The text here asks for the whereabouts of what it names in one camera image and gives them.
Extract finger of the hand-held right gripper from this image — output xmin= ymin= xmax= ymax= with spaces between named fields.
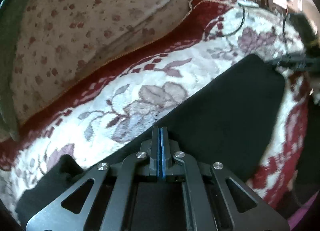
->
xmin=271 ymin=53 xmax=320 ymax=72

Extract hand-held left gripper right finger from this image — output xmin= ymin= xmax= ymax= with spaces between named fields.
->
xmin=160 ymin=126 xmax=290 ymax=231

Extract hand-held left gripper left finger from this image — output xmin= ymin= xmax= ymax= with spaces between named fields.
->
xmin=25 ymin=127 xmax=160 ymax=231

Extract black pants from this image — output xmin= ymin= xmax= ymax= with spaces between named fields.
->
xmin=15 ymin=54 xmax=286 ymax=231

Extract white and red floral blanket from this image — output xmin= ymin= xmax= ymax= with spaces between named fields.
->
xmin=0 ymin=0 xmax=315 ymax=226

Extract beige spotted pillow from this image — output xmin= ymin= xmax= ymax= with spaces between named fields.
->
xmin=10 ymin=0 xmax=208 ymax=124

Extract grey fleece towel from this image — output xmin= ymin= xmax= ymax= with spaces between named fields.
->
xmin=0 ymin=0 xmax=22 ymax=142

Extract black cable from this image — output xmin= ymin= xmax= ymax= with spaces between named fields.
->
xmin=220 ymin=2 xmax=247 ymax=37

